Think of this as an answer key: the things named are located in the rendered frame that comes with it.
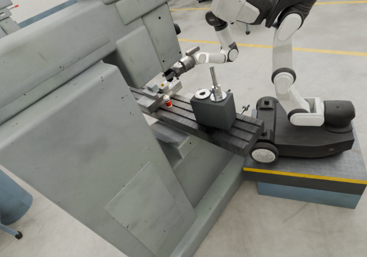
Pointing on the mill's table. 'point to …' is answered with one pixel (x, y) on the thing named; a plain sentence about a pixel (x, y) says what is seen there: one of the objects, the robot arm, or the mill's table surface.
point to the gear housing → (143, 1)
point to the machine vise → (152, 99)
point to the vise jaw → (162, 87)
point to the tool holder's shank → (213, 76)
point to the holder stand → (213, 109)
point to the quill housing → (163, 36)
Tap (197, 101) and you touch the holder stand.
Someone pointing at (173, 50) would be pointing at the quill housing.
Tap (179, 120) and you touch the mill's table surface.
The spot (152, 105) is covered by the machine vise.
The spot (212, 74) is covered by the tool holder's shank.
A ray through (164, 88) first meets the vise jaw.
